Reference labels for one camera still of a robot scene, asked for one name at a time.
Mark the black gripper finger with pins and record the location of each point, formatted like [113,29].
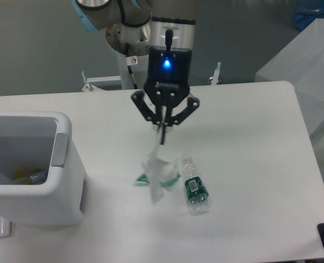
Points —
[154,117]
[168,120]

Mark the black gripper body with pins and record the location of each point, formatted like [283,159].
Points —
[168,73]

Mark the white plastic wrapper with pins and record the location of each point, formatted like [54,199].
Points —
[158,174]

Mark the clear bottle with green label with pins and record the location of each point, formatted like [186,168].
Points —
[197,195]

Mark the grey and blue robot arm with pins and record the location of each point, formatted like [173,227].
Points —
[153,41]

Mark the white trash can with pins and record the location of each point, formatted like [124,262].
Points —
[41,140]

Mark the blue plastic bag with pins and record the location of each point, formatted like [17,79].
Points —
[305,12]

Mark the white clamp bracket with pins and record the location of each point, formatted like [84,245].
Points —
[215,79]

